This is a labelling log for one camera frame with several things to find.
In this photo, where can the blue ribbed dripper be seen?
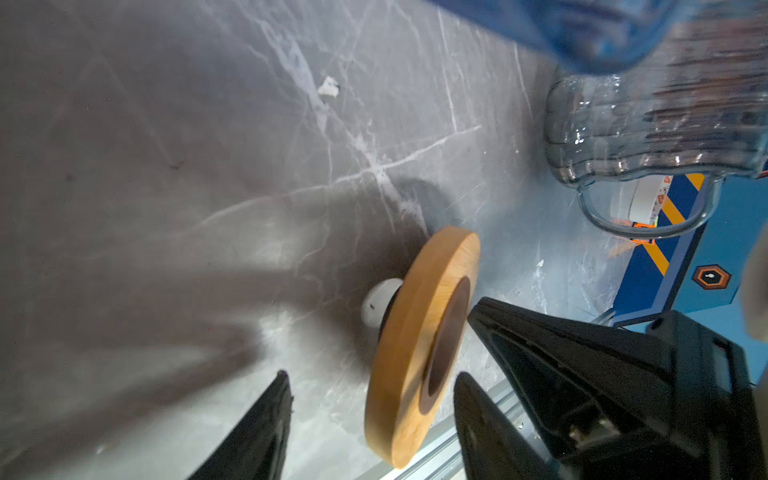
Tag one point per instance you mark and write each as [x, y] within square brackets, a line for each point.
[588, 37]

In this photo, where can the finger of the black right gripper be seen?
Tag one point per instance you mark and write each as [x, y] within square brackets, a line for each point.
[570, 372]

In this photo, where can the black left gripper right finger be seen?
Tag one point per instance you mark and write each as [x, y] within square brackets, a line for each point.
[491, 448]

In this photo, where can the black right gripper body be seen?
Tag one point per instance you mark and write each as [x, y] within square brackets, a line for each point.
[715, 432]

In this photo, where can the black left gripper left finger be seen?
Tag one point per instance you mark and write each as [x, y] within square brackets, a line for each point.
[256, 448]

